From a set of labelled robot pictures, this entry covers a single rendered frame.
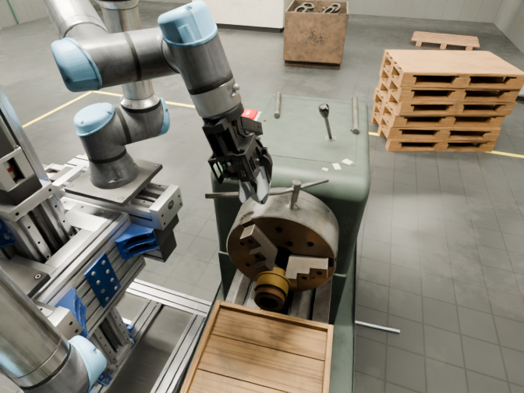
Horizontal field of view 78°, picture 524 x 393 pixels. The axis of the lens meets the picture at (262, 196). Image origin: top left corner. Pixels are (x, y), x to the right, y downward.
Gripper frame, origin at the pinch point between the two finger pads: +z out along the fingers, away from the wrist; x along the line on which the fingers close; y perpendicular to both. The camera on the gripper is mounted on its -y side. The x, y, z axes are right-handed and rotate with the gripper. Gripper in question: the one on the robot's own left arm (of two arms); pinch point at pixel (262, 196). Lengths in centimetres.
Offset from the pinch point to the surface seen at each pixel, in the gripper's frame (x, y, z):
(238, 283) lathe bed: -27, -13, 45
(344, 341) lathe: 1, -18, 88
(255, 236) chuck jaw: -9.1, -6.2, 16.9
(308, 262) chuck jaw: 2.0, -7.3, 28.5
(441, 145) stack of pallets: 77, -278, 162
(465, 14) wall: 244, -973, 210
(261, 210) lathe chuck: -7.5, -11.8, 13.2
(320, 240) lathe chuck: 6.3, -9.5, 22.9
